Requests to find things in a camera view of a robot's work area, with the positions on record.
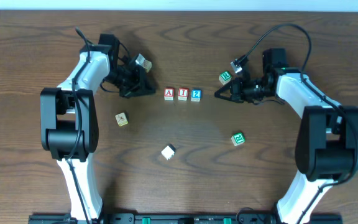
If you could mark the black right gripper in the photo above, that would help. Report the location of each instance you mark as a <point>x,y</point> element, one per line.
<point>237,91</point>

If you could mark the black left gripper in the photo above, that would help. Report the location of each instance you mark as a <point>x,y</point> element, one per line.
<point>132,82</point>

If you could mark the red letter A block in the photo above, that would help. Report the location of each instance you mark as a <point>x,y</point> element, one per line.
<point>169,94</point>

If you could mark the blue number 2 block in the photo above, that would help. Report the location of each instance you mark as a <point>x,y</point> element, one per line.
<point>196,95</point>

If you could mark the red letter I block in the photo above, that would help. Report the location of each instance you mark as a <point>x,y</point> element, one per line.
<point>183,94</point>

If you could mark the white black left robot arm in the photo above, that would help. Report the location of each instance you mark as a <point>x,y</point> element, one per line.
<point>69,125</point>

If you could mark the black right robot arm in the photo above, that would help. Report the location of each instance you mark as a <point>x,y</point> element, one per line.
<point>326,151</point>

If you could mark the green R block far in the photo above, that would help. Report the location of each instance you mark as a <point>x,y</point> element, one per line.
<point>225,77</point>

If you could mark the green r block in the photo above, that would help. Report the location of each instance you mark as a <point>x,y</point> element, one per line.
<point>225,77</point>
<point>238,139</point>

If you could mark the yellow picture block far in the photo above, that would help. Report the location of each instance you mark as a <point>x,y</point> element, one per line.
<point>147,65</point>

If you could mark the yellow picture block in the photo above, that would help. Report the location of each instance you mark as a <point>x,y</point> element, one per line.
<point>121,119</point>
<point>147,65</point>

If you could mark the yellow picture block near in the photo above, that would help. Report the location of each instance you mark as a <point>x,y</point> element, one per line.
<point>121,119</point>

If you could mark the green R block near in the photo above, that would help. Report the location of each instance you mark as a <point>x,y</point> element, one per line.
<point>238,139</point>

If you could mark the plain white wooden block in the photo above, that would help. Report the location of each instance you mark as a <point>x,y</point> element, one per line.
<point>168,152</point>

